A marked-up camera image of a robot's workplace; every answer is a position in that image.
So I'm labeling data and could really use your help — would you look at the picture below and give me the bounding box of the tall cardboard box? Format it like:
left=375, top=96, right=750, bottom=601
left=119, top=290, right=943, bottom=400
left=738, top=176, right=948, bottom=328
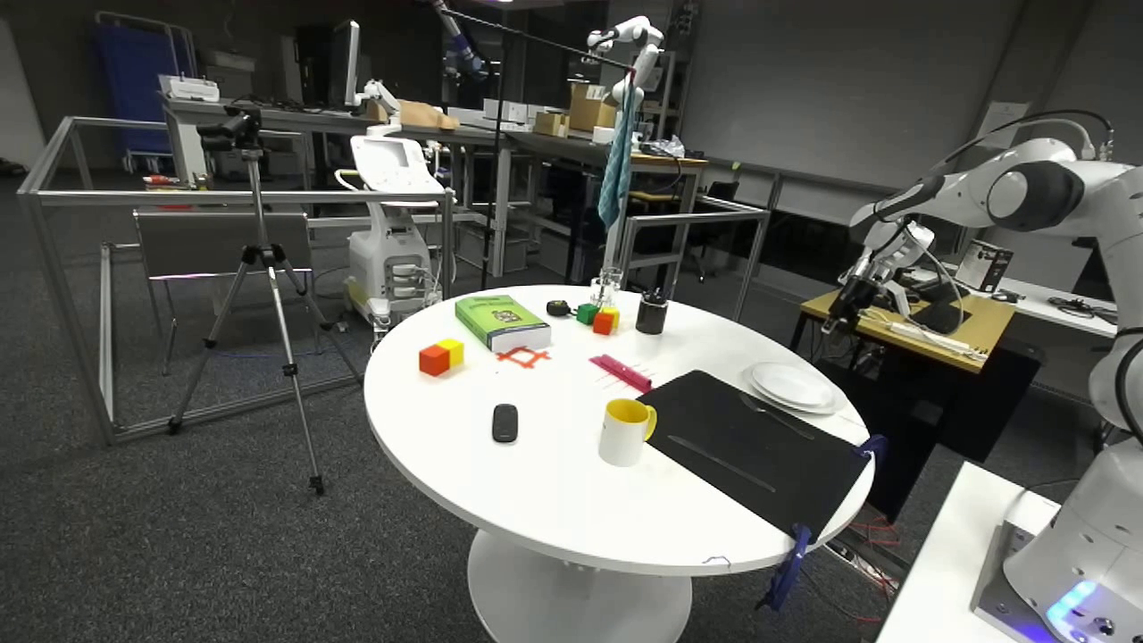
left=566, top=81, right=623, bottom=137

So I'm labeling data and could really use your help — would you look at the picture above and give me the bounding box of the long cluttered workbench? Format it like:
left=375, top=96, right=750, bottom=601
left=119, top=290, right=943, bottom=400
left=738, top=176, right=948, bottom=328
left=354, top=110, right=717, bottom=290

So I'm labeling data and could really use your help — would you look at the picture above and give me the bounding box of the white wall paper sheet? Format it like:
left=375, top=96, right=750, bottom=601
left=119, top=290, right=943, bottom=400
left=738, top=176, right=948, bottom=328
left=973, top=96, right=1034, bottom=153

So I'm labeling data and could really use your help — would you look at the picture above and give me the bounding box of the white picture card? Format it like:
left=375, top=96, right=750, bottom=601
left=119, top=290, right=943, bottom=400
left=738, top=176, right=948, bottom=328
left=957, top=243, right=1016, bottom=297

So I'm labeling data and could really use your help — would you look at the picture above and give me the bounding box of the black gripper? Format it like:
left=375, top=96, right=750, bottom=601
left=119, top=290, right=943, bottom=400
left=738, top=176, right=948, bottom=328
left=825, top=253, right=888, bottom=332

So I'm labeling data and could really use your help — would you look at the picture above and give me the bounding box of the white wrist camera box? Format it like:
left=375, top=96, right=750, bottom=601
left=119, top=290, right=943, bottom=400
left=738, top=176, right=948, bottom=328
left=872, top=218, right=940, bottom=290

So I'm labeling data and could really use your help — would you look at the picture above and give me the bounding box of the teal cloth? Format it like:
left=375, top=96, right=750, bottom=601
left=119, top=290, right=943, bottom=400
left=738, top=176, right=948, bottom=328
left=593, top=101, right=642, bottom=233

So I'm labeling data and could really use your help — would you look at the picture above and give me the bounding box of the smaller white plate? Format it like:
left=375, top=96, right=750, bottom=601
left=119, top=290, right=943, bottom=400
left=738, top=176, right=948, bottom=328
left=750, top=358, right=844, bottom=408

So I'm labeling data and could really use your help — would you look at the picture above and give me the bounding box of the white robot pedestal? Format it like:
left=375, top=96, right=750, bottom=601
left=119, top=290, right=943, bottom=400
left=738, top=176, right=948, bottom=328
left=872, top=456, right=1065, bottom=643

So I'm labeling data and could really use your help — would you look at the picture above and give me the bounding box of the camera tripod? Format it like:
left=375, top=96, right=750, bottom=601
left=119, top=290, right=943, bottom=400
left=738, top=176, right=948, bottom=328
left=163, top=138, right=331, bottom=497

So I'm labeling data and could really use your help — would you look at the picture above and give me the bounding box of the silver knife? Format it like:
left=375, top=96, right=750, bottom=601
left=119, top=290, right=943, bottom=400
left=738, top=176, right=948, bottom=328
left=656, top=427, right=776, bottom=483

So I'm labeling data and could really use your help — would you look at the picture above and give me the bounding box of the white box device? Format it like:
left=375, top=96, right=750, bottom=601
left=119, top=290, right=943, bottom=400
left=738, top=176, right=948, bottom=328
left=157, top=72, right=226, bottom=110

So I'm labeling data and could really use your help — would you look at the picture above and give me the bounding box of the white machine cart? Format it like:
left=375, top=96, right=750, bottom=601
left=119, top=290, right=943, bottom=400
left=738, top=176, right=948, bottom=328
left=331, top=131, right=451, bottom=332

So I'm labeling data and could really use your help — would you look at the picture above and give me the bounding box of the blue clamp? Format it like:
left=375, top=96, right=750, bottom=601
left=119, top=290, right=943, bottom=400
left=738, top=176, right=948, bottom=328
left=760, top=522, right=819, bottom=613
left=855, top=432, right=893, bottom=479

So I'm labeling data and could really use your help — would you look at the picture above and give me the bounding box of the green book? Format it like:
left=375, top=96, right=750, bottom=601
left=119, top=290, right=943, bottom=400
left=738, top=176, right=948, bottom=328
left=454, top=291, right=557, bottom=358

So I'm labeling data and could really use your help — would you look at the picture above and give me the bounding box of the black computer mouse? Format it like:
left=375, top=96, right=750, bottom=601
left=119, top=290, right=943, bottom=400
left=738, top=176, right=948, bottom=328
left=491, top=400, right=525, bottom=446

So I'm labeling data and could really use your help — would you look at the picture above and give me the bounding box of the flat cardboard box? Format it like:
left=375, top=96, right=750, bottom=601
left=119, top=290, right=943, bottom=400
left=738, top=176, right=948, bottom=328
left=392, top=101, right=463, bottom=137

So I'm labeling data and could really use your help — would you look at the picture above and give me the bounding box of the grey metal frame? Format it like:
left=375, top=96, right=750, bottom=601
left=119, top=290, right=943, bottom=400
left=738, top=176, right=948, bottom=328
left=13, top=110, right=460, bottom=443

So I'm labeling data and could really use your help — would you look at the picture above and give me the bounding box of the slim computer monitor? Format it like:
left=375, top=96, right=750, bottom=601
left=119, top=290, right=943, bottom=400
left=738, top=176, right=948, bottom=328
left=325, top=14, right=369, bottom=110

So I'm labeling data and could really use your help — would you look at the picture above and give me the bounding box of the small black camera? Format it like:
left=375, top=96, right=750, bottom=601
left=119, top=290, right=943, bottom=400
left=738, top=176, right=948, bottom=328
left=217, top=104, right=272, bottom=153

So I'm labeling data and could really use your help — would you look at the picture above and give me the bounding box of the black place mat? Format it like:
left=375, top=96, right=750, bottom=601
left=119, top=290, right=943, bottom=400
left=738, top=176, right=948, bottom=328
left=637, top=368, right=882, bottom=545

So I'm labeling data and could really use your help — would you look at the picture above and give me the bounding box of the black pen cup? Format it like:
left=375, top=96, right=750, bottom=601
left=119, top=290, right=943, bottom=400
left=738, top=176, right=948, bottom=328
left=634, top=282, right=670, bottom=338

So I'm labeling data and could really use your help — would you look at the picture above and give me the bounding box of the larger white plate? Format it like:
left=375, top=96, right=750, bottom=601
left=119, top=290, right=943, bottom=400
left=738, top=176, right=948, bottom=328
left=738, top=358, right=855, bottom=420

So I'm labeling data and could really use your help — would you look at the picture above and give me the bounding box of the blue panel cart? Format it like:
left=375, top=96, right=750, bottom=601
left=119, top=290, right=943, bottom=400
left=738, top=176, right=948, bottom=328
left=93, top=9, right=199, bottom=156

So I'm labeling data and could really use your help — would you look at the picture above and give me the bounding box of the white side desk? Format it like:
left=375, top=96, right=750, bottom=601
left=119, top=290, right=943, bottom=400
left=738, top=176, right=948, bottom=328
left=1011, top=290, right=1126, bottom=338

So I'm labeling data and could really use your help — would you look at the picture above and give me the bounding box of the orange frame outline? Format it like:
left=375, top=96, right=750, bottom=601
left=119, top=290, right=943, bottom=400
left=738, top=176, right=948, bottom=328
left=493, top=341, right=553, bottom=370

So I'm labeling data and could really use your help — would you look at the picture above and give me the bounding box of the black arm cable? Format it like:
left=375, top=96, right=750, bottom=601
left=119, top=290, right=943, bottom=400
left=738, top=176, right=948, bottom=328
left=887, top=107, right=1122, bottom=228

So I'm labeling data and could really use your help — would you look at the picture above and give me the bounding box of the round white table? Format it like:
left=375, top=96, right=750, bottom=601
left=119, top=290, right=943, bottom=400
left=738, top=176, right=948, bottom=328
left=362, top=282, right=882, bottom=643

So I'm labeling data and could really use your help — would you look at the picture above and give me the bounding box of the grey metal railing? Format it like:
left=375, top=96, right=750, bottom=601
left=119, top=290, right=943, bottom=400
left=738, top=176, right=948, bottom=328
left=618, top=156, right=837, bottom=326

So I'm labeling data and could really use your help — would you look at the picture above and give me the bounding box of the wooden side table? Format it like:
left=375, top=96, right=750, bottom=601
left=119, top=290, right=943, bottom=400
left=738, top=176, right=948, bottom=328
left=797, top=285, right=1038, bottom=522

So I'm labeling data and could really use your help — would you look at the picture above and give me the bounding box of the pink flat bar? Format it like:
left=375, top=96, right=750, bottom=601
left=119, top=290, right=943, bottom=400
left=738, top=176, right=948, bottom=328
left=585, top=351, right=656, bottom=396

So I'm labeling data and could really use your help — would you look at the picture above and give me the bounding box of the white mug yellow inside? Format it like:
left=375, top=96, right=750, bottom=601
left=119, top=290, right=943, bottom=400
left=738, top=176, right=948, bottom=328
left=597, top=396, right=660, bottom=466

